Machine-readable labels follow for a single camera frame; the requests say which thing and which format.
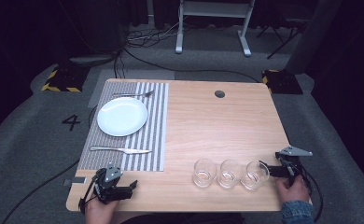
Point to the grey tag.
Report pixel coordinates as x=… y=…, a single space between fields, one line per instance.
x=77 y=180

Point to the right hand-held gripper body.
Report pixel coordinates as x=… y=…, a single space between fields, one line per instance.
x=290 y=163

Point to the silver table knife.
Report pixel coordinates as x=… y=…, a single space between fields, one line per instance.
x=118 y=150

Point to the grey curtain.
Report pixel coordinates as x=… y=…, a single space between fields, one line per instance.
x=314 y=34

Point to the person's left hand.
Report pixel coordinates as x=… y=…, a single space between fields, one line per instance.
x=98 y=211

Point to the black yellow striped floor plate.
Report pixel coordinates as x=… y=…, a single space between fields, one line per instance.
x=282 y=82
x=65 y=79

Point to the person's right hand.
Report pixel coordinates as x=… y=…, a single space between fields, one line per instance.
x=293 y=191

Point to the black folding stand legs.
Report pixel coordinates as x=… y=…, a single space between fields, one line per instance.
x=282 y=34

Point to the clear drinking glass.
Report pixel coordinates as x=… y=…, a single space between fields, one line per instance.
x=204 y=172
x=230 y=174
x=254 y=175

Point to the white round plate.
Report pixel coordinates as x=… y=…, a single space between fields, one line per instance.
x=122 y=116

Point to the silver fork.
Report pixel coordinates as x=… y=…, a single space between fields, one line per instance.
x=133 y=94

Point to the white metal desk frame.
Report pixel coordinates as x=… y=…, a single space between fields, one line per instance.
x=212 y=11

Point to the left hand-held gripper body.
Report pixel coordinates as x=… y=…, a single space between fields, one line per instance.
x=108 y=188

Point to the grey striped placemat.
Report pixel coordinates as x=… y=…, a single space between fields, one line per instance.
x=153 y=124

